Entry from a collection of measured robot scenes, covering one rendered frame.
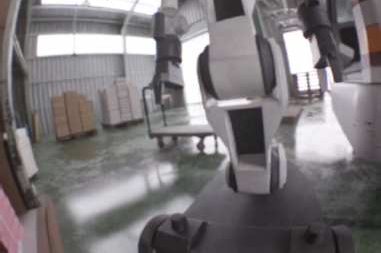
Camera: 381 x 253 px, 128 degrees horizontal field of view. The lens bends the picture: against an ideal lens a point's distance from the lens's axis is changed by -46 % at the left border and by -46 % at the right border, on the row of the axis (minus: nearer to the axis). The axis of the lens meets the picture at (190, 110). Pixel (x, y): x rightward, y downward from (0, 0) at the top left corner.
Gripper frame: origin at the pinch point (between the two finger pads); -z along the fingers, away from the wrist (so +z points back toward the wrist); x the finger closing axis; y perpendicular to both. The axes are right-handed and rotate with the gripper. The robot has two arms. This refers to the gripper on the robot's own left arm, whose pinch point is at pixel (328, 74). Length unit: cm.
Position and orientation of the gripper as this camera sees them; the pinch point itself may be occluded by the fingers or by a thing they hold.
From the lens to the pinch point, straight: 45.2
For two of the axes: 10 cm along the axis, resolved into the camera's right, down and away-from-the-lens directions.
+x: -4.7, -0.6, -8.8
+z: -0.5, -9.9, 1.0
